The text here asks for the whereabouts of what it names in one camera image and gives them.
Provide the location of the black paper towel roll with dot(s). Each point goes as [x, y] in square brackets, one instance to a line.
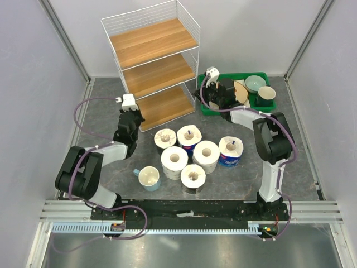
[165, 138]

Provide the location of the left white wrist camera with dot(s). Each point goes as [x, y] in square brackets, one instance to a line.
[128, 102]

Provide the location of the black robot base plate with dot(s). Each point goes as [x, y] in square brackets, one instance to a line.
[185, 214]

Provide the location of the blue roll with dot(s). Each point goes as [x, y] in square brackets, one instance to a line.
[231, 150]
[188, 137]

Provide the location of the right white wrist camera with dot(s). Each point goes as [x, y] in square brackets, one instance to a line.
[211, 75]

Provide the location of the white wire wooden shelf rack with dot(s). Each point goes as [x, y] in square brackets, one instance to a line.
[156, 50]

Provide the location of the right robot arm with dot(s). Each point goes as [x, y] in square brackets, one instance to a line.
[273, 140]

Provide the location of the white floral roll left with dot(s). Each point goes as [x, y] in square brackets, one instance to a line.
[173, 160]

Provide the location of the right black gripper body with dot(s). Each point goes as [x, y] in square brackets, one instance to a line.
[211, 94]

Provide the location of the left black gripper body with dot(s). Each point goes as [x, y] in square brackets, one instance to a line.
[138, 119]

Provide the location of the green plastic tray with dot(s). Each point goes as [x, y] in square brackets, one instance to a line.
[254, 110]

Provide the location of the white floral roll centre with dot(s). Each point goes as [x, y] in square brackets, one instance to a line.
[206, 154]

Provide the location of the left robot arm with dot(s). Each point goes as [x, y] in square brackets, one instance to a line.
[79, 175]

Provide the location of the light blue ceramic mug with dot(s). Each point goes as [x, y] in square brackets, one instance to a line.
[148, 177]

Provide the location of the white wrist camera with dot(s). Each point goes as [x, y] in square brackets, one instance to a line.
[211, 75]
[128, 102]

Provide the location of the white floral roll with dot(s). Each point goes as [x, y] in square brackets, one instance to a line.
[206, 154]
[173, 160]

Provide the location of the bird pattern ceramic plate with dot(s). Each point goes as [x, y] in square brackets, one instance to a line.
[241, 94]

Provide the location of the black roll front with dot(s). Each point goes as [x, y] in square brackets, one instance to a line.
[193, 178]

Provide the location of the light green ceramic bowl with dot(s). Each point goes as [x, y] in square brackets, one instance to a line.
[253, 83]

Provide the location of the light blue cable duct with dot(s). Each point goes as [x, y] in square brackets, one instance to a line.
[110, 229]

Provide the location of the dark green ceramic cup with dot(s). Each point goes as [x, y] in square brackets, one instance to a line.
[265, 96]

